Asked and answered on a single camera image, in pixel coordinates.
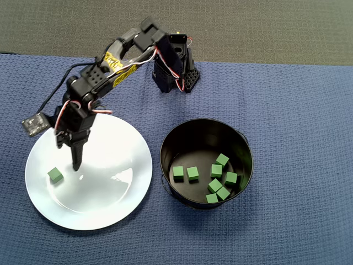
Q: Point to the white round plate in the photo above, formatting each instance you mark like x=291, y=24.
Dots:
x=96, y=193

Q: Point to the blue woven tablecloth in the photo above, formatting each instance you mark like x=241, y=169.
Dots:
x=275, y=138

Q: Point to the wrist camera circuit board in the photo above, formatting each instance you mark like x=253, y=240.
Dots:
x=36, y=124

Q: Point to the black metal bucket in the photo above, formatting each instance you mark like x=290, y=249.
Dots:
x=190, y=138

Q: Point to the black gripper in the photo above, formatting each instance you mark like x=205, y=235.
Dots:
x=78, y=139

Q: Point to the green plastic cube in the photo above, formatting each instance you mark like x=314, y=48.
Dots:
x=231, y=179
x=192, y=173
x=55, y=175
x=216, y=170
x=223, y=193
x=222, y=159
x=178, y=174
x=211, y=198
x=214, y=185

